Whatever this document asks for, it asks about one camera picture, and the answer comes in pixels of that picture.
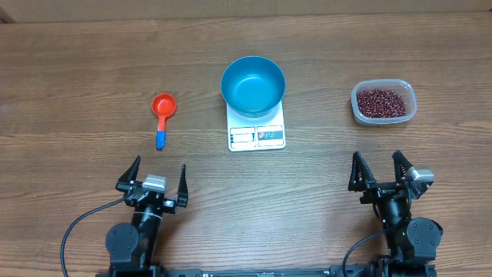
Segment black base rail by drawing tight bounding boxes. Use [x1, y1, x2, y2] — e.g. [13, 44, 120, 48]
[95, 264, 437, 277]

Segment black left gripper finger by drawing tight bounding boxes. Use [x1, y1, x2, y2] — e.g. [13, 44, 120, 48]
[177, 164, 188, 208]
[117, 155, 141, 184]

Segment red adzuki beans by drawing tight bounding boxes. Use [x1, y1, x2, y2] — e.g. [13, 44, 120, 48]
[356, 89, 407, 118]

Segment clear plastic container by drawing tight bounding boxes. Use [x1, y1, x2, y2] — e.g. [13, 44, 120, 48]
[351, 78, 417, 125]

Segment red scoop blue handle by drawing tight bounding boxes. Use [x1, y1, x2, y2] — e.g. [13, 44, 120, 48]
[151, 93, 177, 151]

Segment blue metal bowl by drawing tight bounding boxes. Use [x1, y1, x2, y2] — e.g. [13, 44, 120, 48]
[220, 55, 287, 118]

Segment white digital kitchen scale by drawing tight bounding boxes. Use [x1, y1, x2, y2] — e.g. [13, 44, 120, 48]
[226, 102, 286, 152]

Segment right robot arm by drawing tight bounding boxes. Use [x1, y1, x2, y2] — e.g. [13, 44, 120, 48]
[341, 151, 443, 276]

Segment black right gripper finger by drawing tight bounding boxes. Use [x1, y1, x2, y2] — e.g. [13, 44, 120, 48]
[348, 152, 377, 192]
[392, 150, 413, 182]

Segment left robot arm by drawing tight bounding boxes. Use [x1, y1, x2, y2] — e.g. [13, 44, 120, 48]
[105, 157, 188, 276]

